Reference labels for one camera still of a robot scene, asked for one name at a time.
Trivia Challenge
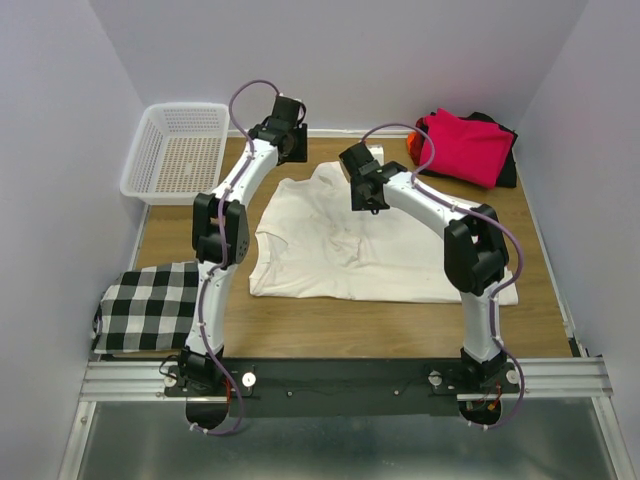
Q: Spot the white t shirt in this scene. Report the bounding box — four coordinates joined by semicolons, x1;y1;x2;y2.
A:
247;160;518;306

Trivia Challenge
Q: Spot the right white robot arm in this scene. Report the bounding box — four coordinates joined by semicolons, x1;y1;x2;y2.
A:
339;142;509;392

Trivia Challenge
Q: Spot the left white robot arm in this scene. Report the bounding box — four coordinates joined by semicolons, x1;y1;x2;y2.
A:
178;94;307;395

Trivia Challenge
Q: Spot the orange folded t shirt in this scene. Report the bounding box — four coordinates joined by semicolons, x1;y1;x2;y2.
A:
406;132;421;152

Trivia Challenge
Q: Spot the white plastic basket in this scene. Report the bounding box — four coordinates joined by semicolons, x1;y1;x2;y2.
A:
120;102;230;206

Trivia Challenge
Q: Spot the pink folded t shirt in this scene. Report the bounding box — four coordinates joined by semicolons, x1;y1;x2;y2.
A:
414;107;516;189

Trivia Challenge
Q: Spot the black folded t shirt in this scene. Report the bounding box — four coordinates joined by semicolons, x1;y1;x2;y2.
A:
417;111;519;189

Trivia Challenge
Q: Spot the black white checkered cloth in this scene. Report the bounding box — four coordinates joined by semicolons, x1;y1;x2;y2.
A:
91;262;199;355

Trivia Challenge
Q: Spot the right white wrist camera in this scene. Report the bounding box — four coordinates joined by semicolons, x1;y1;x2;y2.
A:
366;144;385;165

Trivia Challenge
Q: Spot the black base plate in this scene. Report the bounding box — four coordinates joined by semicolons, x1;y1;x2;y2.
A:
164;357;519;418

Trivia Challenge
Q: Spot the aluminium frame rail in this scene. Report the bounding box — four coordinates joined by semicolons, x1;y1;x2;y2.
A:
80;357;613;402

